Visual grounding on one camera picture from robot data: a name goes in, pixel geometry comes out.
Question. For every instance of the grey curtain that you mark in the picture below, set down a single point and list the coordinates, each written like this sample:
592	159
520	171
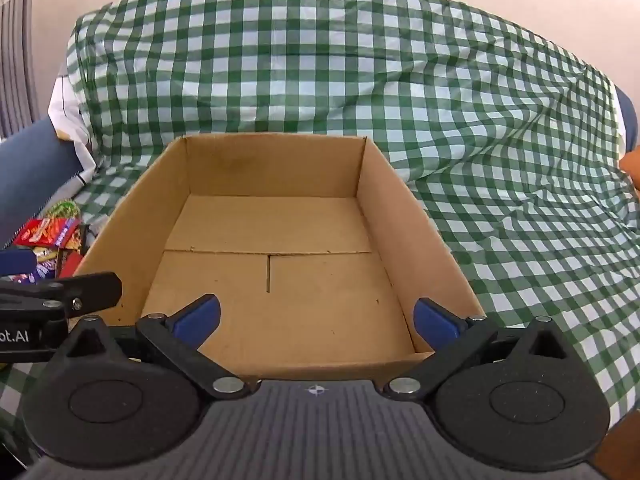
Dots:
15	60

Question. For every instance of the red snack packet blue print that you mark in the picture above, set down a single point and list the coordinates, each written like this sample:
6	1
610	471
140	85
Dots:
47	232

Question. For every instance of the white striped cloth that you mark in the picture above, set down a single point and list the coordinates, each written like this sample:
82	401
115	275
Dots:
70	120

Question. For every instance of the small red snack packet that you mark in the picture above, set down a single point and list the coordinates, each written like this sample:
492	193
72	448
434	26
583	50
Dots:
70	264

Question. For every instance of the orange object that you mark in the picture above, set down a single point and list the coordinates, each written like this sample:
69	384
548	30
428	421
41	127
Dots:
631	167

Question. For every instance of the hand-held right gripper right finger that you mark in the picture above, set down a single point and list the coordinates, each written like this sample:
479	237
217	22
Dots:
436	321

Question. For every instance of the green white checkered cloth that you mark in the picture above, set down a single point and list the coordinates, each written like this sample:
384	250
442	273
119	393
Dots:
350	60

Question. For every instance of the brown cardboard box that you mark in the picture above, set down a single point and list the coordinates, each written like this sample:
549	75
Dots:
280	230

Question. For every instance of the round green snack packet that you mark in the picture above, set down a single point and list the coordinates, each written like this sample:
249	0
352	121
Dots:
64	209

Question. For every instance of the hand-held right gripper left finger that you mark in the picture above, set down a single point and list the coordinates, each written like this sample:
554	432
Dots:
197	319

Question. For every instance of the purple snack packet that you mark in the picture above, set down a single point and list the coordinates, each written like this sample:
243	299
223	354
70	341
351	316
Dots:
45	265

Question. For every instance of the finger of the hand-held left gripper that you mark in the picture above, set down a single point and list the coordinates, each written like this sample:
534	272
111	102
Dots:
17	262
95	290

